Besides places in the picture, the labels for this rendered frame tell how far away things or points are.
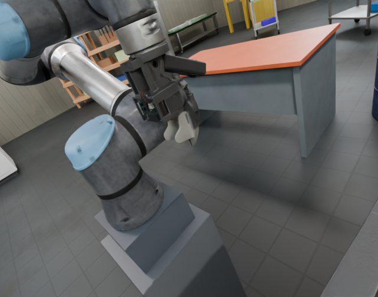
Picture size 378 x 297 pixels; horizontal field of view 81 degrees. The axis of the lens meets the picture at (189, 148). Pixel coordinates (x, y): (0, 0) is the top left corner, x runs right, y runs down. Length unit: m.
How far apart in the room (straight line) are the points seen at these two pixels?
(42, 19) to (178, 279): 0.59
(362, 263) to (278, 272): 1.06
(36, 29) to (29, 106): 7.31
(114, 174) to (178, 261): 0.27
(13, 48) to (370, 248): 0.54
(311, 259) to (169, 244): 0.98
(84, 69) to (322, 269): 1.35
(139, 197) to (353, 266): 0.38
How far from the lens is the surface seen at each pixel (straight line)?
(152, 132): 0.50
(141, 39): 0.38
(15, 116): 7.70
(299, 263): 1.42
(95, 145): 0.45
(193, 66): 0.46
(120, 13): 0.38
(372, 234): 0.38
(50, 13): 0.44
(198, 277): 0.70
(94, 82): 0.64
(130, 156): 0.48
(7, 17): 0.42
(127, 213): 0.53
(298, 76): 1.64
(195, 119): 0.44
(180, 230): 0.60
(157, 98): 0.38
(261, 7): 8.55
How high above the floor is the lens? 1.26
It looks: 30 degrees down
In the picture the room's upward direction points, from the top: 23 degrees counter-clockwise
